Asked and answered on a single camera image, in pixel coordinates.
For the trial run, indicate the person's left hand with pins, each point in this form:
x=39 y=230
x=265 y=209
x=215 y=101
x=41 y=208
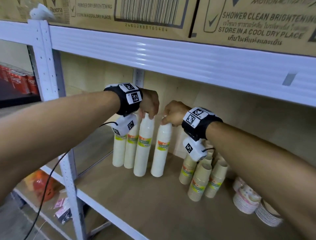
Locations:
x=150 y=100

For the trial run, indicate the person's right hand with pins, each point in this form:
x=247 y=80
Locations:
x=175 y=112

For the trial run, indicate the person's right fingers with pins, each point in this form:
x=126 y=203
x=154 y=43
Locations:
x=168 y=121

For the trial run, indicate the person's left fingers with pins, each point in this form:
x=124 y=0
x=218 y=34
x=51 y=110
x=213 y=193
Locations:
x=149 y=114

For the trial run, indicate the tall white cup stack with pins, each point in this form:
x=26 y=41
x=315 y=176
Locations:
x=119 y=152
x=161 y=153
x=143 y=148
x=130 y=150

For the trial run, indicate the person's left forearm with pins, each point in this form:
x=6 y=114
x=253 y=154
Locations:
x=54 y=133

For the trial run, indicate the person's right forearm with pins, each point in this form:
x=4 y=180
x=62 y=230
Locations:
x=266 y=170

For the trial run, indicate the black marker wristband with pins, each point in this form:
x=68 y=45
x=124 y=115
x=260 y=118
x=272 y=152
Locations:
x=200 y=123
x=124 y=102

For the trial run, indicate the brown paper cup stack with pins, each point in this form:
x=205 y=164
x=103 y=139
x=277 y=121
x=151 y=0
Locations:
x=215 y=180
x=199 y=184
x=187 y=171

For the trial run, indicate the white metal shelf rack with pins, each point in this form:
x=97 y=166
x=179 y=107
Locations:
x=158 y=56

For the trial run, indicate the patterned paper plate stack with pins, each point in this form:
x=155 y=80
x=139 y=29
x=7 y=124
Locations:
x=245 y=197

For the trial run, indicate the cardboard box with barcode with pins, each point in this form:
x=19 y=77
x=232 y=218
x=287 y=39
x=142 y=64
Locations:
x=98 y=14

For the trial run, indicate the pink packet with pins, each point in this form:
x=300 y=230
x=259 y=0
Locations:
x=62 y=207

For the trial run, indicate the orange plastic bag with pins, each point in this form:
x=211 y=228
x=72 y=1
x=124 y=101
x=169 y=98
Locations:
x=43 y=185

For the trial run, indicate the cardboard box with checkmark print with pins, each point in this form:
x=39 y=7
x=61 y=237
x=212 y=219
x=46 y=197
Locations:
x=256 y=27

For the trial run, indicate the row of red soda cans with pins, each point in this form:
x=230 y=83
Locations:
x=21 y=80

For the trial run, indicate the white paper plate stack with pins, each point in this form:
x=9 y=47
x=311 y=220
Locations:
x=267 y=214

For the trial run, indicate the crumpled white paper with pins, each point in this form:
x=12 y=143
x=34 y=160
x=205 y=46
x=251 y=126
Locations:
x=41 y=12

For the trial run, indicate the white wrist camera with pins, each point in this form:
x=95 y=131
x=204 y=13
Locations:
x=195 y=149
x=123 y=126

